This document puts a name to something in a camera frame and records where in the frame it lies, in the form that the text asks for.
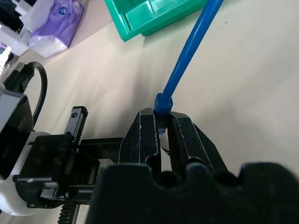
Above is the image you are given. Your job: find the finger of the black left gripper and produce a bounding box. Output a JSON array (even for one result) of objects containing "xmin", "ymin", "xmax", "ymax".
[{"xmin": 79, "ymin": 137, "xmax": 125, "ymax": 161}]

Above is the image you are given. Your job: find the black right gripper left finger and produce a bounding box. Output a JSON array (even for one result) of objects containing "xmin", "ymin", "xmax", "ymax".
[{"xmin": 118, "ymin": 107, "xmax": 162, "ymax": 169}]

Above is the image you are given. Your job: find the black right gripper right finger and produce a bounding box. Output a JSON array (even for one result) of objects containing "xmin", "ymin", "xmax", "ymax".
[{"xmin": 167, "ymin": 112, "xmax": 228, "ymax": 174}]

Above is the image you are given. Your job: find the blue plastic stick tool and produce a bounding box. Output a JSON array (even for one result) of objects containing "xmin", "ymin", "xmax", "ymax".
[{"xmin": 153, "ymin": 0, "xmax": 225, "ymax": 137}]

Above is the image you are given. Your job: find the green plastic bin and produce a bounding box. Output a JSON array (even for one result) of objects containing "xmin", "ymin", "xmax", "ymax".
[{"xmin": 104, "ymin": 0, "xmax": 208, "ymax": 42}]

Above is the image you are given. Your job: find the purple tissue pack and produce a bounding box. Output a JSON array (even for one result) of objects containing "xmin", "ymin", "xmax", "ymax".
[{"xmin": 28, "ymin": 0, "xmax": 85, "ymax": 59}]

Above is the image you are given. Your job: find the white box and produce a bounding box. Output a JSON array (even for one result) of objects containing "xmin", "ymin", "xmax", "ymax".
[{"xmin": 0, "ymin": 23, "xmax": 31, "ymax": 56}]

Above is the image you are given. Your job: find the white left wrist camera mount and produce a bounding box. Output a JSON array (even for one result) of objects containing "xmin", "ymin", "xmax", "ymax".
[{"xmin": 0, "ymin": 89, "xmax": 51, "ymax": 217}]

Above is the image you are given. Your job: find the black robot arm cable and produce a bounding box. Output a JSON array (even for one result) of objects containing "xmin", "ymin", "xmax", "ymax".
[{"xmin": 2, "ymin": 61, "xmax": 49, "ymax": 122}]

